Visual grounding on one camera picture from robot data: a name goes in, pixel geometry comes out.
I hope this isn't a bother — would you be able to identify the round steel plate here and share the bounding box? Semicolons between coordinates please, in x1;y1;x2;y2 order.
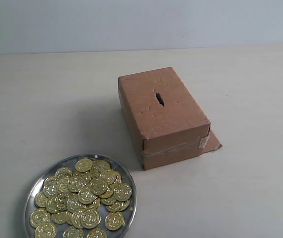
22;154;137;238

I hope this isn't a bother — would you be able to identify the gold coin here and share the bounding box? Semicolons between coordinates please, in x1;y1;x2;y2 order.
67;176;85;193
90;178;108;195
86;228;107;238
113;183;132;202
78;187;97;205
29;208;51;228
34;222;57;238
81;209;101;229
105;211;125;231
75;158;93;173
63;226;84;238
55;166;73;179

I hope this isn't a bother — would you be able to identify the brown cardboard box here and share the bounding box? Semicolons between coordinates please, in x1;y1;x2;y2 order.
118;67;222;170

